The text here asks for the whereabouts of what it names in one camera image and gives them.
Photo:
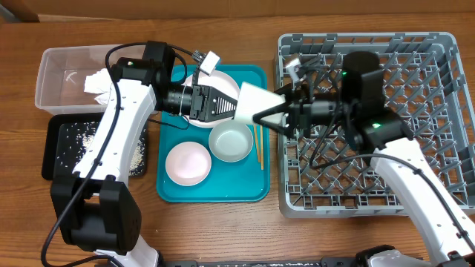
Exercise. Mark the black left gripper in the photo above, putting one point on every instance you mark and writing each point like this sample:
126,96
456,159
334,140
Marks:
203,104

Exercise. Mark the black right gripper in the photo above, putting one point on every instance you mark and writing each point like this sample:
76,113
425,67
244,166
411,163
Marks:
297,118

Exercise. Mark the white cup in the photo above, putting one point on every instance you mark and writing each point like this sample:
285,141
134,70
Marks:
252,100

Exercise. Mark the large white plate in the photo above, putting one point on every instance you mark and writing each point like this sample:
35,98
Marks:
224,83

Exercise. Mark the wooden chopstick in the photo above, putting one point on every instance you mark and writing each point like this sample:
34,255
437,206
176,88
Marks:
261,147
255,132

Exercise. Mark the grey bowl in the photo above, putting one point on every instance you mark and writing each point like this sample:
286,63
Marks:
231,141

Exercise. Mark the small pink plate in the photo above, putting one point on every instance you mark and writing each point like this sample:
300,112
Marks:
188,163

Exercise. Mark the white napkin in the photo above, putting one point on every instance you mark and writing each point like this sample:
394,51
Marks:
100,84

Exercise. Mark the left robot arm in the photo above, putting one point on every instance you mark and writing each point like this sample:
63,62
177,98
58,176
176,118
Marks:
94,208

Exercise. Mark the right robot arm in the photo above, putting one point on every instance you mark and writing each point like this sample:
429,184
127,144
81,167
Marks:
380,137

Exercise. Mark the grey dishwasher rack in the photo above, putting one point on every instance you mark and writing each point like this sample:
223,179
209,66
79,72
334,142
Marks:
424,82

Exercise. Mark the clear plastic waste bin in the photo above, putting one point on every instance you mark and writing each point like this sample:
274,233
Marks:
60,84

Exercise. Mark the teal serving tray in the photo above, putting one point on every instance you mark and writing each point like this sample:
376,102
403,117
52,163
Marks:
243,181

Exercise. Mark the spilled rice pile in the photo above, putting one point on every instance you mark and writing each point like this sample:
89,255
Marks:
137,166

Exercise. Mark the black plastic tray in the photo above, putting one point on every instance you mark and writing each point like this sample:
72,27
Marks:
69,137

